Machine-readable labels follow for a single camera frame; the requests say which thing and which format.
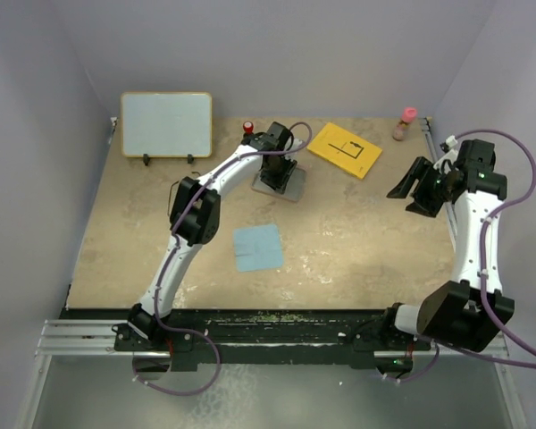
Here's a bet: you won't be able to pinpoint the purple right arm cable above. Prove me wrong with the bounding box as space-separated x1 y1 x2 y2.
381 129 536 386

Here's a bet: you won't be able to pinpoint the blue cleaning cloth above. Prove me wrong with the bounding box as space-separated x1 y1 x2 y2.
233 223 283 273

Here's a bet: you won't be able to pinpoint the yellow book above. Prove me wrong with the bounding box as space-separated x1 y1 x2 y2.
307 122 382 180

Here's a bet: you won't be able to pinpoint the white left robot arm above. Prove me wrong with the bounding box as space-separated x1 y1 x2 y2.
127 122 309 350

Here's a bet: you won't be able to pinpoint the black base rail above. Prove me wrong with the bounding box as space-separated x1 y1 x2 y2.
61 307 434 372

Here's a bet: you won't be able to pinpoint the yellow framed whiteboard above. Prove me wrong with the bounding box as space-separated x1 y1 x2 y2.
120 91 213 158

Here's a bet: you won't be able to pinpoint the red black stamp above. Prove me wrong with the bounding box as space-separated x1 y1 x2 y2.
242 121 254 135

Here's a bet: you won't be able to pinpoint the pink glasses case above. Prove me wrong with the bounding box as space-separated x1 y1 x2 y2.
251 167 306 203

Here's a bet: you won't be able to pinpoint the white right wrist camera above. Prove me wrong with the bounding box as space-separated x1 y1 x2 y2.
433 135 459 174

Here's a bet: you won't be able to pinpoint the metal frame sunglasses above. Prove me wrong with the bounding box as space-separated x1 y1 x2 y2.
166 171 200 216

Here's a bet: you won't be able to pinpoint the pink capped small bottle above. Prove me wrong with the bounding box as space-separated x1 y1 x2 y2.
392 107 417 141

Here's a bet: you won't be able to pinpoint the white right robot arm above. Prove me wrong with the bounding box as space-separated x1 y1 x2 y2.
379 137 515 352

